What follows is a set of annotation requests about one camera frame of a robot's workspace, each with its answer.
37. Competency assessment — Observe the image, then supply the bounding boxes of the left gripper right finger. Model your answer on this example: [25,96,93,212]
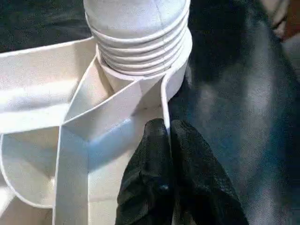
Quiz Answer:
[170,120,249,225]

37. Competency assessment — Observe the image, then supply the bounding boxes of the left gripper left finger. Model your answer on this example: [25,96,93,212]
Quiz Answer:
[116,118,174,225]

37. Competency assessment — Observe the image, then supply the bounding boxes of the white plastic table leg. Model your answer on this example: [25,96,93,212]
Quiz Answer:
[83,0,192,77]

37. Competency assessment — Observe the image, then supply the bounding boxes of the black work mat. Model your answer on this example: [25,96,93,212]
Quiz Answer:
[0,0,300,225]

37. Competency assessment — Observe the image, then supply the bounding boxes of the white plastic table top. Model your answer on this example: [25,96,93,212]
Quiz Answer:
[0,30,194,225]

